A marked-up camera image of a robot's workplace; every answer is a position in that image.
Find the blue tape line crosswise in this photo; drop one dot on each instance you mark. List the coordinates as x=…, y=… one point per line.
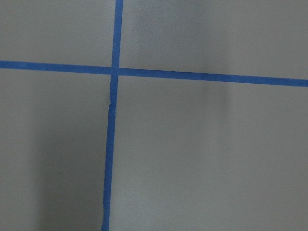
x=154, y=73

